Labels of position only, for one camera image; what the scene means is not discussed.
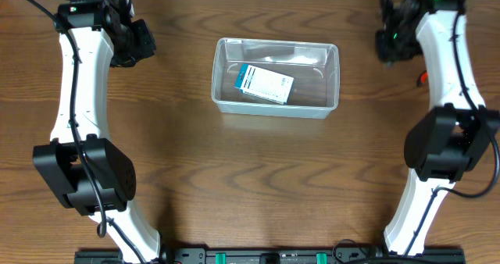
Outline red handled pliers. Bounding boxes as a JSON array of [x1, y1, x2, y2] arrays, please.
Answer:
[[416, 71, 427, 87]]

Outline white blue cardboard box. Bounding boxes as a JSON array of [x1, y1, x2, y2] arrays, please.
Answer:
[[234, 63, 295, 105]]

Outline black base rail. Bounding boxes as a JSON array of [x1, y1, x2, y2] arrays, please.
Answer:
[[73, 246, 466, 264]]

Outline clear plastic container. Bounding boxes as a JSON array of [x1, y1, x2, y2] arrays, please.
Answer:
[[211, 37, 340, 119]]

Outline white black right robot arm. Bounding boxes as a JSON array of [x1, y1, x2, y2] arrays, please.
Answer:
[[375, 0, 499, 260]]

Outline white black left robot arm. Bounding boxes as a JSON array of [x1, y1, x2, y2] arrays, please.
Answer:
[[33, 0, 161, 263]]

